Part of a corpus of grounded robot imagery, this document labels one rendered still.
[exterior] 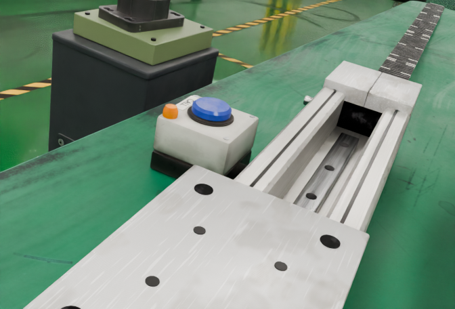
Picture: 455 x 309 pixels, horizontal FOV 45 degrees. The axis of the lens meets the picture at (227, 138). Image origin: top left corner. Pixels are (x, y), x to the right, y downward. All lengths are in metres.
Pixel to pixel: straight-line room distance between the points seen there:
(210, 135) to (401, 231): 0.21
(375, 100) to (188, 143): 0.22
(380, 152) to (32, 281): 0.31
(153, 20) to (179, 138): 0.38
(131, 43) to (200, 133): 0.36
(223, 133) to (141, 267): 0.29
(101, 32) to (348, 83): 0.42
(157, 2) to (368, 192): 0.54
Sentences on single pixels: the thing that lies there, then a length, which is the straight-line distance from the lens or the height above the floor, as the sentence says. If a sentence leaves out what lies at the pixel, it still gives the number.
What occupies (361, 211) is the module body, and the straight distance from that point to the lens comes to 0.41.
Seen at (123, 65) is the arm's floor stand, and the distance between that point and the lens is 0.83.
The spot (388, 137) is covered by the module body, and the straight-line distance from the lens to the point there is 0.54.
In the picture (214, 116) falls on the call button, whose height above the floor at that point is 0.85.
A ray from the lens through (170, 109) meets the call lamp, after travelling 0.53.
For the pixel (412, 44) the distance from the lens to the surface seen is 1.17.
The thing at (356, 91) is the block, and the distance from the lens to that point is 0.62.
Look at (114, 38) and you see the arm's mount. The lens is 0.87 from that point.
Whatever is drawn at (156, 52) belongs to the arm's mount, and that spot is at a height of 0.80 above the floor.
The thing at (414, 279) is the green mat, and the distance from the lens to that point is 0.52.
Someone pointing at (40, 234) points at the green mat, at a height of 0.78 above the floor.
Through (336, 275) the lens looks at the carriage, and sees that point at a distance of 0.27.
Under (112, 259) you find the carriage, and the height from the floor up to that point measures 0.90.
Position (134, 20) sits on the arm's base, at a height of 0.83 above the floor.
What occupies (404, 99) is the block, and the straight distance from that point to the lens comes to 0.63.
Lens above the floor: 1.07
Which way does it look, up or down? 27 degrees down
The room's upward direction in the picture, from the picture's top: 12 degrees clockwise
